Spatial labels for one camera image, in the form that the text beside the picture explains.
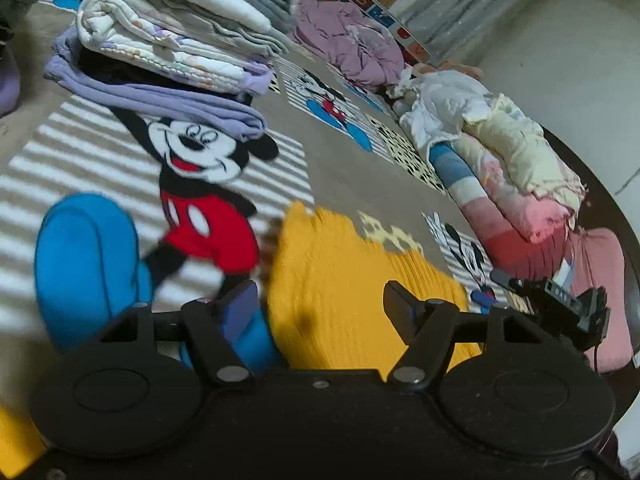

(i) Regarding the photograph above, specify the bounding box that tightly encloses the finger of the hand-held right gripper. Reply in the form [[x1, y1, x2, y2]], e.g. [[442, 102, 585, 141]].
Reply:
[[490, 269, 531, 297]]

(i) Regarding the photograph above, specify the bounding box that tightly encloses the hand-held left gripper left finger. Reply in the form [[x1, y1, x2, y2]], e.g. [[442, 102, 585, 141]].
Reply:
[[97, 280, 261, 392]]

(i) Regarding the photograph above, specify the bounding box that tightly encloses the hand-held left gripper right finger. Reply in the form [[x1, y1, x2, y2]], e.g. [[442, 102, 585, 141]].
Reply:
[[382, 280, 546, 393]]

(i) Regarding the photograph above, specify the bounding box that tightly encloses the yellow knit sweater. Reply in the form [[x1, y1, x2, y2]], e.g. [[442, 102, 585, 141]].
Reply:
[[265, 201, 483, 383]]

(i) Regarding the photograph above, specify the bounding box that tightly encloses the pink cloth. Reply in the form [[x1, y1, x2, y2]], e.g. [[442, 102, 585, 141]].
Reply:
[[565, 227, 640, 373]]

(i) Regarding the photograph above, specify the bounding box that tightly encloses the pastel striped pillow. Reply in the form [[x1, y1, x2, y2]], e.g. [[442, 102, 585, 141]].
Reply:
[[430, 142, 581, 281]]

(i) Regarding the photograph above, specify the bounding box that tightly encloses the cream crumpled garment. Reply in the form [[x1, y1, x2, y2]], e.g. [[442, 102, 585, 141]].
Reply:
[[452, 95, 586, 206]]

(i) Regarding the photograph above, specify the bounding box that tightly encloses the cartoon mouse printed blanket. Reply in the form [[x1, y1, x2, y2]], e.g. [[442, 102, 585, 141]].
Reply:
[[0, 0, 531, 411]]

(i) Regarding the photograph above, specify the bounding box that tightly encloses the lavender folded garment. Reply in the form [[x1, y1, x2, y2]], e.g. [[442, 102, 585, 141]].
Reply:
[[44, 27, 266, 143]]

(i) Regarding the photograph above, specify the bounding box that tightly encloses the tan plush toy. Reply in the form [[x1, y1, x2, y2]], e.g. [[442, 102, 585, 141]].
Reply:
[[415, 59, 482, 80]]

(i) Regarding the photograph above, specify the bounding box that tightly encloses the black folded garment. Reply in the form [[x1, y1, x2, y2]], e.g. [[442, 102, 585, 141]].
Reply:
[[80, 50, 256, 105]]

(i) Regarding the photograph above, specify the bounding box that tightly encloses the purple floral duvet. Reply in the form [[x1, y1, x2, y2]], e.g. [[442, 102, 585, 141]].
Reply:
[[290, 0, 406, 93]]

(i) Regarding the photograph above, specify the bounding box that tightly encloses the floral white folded garment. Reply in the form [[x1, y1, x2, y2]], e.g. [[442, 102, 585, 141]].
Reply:
[[77, 0, 273, 96]]

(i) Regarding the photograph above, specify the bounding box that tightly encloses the colourful alphabet foam board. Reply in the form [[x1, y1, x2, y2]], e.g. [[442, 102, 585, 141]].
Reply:
[[280, 0, 431, 61]]

